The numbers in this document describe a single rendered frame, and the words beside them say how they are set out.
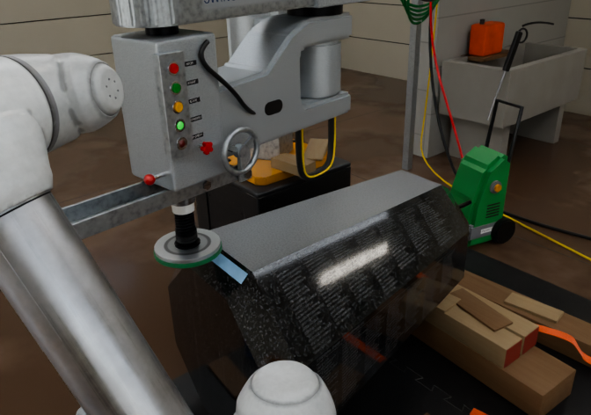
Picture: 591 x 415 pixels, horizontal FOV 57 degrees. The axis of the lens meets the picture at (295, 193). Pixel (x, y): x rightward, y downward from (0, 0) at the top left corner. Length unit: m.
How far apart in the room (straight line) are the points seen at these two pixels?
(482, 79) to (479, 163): 1.29
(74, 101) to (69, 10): 7.13
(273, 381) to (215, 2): 1.05
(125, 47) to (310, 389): 1.07
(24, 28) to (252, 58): 6.03
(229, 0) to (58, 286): 1.12
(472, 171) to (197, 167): 2.23
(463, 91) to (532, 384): 2.85
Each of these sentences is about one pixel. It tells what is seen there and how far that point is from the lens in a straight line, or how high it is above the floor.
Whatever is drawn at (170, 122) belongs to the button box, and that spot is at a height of 1.33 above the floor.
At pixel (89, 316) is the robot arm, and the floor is 1.38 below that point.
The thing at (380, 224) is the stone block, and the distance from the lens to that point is 2.08.
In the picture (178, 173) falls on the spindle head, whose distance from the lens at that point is 1.58.
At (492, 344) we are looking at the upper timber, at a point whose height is 0.23.
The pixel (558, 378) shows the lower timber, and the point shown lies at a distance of 2.55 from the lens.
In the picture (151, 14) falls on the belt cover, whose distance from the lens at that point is 1.49.
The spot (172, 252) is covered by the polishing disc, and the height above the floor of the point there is 0.88.
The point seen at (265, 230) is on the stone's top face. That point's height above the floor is 0.82.
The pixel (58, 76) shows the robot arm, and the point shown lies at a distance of 0.74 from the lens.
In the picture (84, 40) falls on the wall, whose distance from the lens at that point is 7.94.
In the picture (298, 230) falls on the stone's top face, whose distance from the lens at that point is 1.97.
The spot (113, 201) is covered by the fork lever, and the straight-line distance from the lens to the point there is 1.68.
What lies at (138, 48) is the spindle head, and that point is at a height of 1.52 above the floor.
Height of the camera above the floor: 1.75
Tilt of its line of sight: 24 degrees down
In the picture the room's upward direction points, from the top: 2 degrees counter-clockwise
